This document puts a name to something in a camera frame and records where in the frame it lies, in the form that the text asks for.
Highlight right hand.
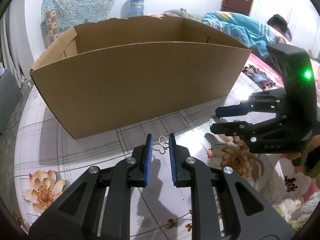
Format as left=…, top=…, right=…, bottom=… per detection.
left=285, top=135, right=320, bottom=178

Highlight blue striped blanket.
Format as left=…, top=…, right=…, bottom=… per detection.
left=202, top=11, right=288, bottom=60

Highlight person lying on bed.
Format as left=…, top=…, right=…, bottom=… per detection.
left=267, top=14, right=292, bottom=41

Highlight brown cardboard box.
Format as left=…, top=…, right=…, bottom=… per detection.
left=30, top=16, right=251, bottom=139

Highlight floral white bed sheet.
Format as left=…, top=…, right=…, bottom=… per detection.
left=13, top=67, right=288, bottom=240

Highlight green fuzzy sleeve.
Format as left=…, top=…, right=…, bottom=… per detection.
left=272, top=192, right=319, bottom=234

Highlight blue water jug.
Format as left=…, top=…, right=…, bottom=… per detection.
left=127, top=0, right=145, bottom=17

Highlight white curtain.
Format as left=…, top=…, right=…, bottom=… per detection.
left=1, top=9, right=26, bottom=89

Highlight teal patterned hanging cloth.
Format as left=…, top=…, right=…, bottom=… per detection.
left=41, top=0, right=116, bottom=46

